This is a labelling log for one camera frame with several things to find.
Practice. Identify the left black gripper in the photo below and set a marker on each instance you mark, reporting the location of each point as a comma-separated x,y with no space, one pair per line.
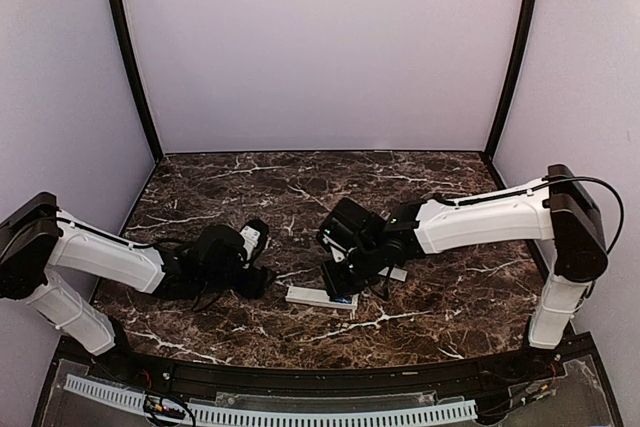
256,284

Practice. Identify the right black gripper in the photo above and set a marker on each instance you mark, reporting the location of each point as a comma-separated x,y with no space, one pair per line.
336,287

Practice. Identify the white remote control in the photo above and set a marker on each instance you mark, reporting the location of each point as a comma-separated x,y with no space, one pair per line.
316,298

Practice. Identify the white battery cover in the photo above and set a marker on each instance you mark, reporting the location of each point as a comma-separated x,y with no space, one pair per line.
395,274

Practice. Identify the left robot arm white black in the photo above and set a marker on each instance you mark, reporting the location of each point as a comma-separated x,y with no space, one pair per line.
39,237

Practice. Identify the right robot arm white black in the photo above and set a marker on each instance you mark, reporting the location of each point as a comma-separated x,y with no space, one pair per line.
556,207

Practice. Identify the black front rail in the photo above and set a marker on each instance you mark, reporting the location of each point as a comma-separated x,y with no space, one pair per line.
196,379

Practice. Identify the white slotted cable duct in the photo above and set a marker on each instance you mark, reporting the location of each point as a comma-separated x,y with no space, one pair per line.
237,410

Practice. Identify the left black frame post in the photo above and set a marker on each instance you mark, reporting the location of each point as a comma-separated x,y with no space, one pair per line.
134,79

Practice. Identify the black frame post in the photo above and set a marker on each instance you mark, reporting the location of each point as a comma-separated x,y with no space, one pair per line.
134,79
512,74

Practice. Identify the right black frame post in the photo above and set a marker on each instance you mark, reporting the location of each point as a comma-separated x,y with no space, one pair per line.
512,74

